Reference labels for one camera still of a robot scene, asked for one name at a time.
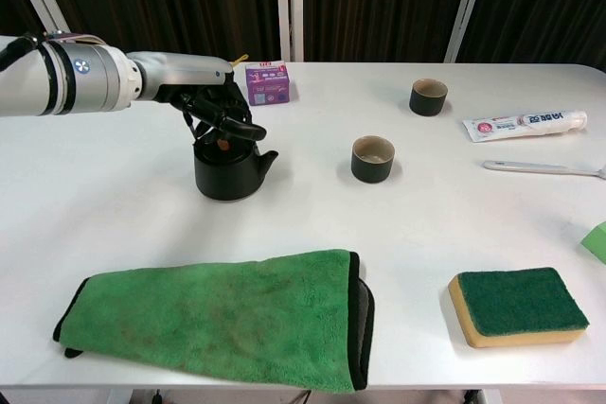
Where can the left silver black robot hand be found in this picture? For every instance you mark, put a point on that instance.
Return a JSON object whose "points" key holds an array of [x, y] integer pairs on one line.
{"points": [[189, 73]]}

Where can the black teapot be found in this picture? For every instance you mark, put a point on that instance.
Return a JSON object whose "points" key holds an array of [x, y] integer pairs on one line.
{"points": [[222, 177]]}

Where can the dark green cup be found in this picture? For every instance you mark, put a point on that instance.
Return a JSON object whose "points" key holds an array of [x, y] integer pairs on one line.
{"points": [[428, 102], [372, 165]]}

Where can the yellow tape measure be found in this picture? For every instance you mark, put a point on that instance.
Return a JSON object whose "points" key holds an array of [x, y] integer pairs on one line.
{"points": [[240, 59]]}

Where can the purple carton box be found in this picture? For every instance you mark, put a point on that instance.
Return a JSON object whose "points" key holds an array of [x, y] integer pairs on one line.
{"points": [[270, 84]]}

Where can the green towel black trim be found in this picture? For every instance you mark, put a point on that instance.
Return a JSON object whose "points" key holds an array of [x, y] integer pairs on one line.
{"points": [[213, 319]]}

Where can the white toothpaste tube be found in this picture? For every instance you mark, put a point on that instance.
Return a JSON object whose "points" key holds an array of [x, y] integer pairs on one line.
{"points": [[521, 124]]}

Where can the white toothbrush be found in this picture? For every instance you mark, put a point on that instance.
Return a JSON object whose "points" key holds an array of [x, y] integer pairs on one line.
{"points": [[530, 167]]}

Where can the green yellow sponge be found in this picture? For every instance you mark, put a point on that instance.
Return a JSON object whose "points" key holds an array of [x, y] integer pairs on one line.
{"points": [[521, 302]]}

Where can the light green block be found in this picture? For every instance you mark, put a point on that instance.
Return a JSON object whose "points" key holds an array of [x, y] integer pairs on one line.
{"points": [[597, 240]]}

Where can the white frame post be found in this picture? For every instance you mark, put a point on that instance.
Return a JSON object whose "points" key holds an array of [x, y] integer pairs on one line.
{"points": [[42, 2], [466, 2], [290, 2]]}

